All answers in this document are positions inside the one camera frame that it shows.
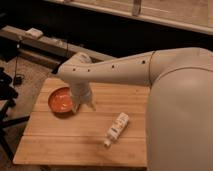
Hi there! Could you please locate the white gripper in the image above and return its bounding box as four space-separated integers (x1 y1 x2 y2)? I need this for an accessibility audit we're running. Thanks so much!
70 83 96 114

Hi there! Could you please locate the white plastic bottle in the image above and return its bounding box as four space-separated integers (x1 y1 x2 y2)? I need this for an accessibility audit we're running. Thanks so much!
104 113 129 147

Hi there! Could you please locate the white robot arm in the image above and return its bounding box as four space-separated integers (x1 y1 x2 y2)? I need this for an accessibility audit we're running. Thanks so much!
57 47 213 171

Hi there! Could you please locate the orange ceramic bowl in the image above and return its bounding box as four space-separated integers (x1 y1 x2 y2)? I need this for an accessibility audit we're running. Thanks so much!
48 87 73 114

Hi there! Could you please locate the long wooden beam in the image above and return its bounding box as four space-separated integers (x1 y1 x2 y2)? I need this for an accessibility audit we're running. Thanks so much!
0 26 113 61

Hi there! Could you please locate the black tripod stand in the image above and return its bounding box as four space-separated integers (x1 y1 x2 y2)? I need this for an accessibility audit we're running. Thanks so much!
0 67 29 161

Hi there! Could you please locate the small white box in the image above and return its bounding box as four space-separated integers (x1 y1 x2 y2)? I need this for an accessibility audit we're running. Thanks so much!
25 28 43 38

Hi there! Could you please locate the black cable with plug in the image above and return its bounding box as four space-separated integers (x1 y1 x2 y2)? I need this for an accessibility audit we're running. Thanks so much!
12 35 25 86

